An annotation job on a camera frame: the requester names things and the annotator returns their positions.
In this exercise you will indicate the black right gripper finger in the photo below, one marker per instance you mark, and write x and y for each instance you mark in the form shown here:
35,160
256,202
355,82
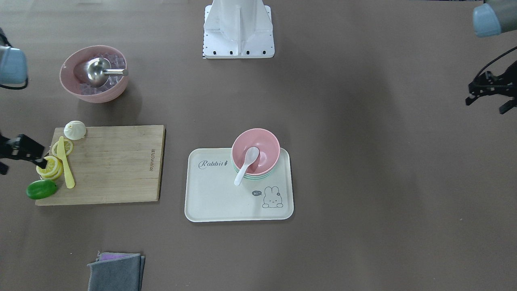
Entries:
38,161
26,146

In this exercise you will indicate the metal ice scoop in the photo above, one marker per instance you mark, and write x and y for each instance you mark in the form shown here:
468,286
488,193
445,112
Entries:
96,72

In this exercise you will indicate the small pink bowl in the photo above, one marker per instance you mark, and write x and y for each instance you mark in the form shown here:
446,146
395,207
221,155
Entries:
269,148

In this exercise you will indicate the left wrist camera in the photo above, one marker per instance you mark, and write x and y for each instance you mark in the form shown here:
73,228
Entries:
484,84

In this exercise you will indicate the purple cloth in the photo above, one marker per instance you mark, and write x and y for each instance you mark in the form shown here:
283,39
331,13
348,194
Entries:
115,255

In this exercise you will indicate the white ceramic spoon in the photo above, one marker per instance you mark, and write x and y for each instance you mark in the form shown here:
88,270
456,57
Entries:
250,157

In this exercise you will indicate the white steamed bun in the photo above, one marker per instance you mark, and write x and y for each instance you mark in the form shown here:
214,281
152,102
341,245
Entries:
75,130

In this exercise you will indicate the bottom green bowl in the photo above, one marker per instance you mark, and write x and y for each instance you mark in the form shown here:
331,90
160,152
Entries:
258,177

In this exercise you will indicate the large pink bowl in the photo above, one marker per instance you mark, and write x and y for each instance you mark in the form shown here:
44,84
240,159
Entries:
72,85

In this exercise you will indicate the top green bowl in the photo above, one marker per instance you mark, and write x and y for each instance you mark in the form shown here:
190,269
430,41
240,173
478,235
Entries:
262,176

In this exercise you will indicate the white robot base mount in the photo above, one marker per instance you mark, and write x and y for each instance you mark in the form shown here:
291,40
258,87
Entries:
238,29

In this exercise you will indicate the grey folded cloth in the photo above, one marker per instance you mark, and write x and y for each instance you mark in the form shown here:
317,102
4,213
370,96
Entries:
125,274

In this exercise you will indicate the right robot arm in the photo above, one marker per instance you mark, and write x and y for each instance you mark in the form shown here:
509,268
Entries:
14,76

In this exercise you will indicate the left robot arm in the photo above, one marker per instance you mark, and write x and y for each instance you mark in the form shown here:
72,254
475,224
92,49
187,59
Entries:
493,18

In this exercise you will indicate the lemon slice near bun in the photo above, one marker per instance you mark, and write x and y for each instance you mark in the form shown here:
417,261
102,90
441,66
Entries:
68,146

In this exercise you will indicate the top lemon slice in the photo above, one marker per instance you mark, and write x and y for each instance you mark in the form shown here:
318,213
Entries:
51,168

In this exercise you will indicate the yellow plastic knife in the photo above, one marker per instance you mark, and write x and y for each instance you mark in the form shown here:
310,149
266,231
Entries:
61,154

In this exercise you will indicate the lower lemon slice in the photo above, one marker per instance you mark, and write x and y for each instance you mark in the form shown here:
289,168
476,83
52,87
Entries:
56,175

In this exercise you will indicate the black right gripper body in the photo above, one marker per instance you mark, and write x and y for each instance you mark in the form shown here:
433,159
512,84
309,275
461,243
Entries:
23,148

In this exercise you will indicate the green lime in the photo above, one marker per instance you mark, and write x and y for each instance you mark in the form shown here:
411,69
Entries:
41,189

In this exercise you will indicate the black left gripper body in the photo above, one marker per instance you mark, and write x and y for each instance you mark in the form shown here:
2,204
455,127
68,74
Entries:
488,86

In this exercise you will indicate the clear ice cubes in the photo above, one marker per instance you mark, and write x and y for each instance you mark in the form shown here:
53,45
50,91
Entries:
117,62

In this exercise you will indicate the cream rabbit tray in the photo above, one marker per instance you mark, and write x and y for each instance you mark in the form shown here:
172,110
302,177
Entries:
211,195

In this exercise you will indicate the bamboo cutting board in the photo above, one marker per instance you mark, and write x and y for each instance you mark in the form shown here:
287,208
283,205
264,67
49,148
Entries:
113,165

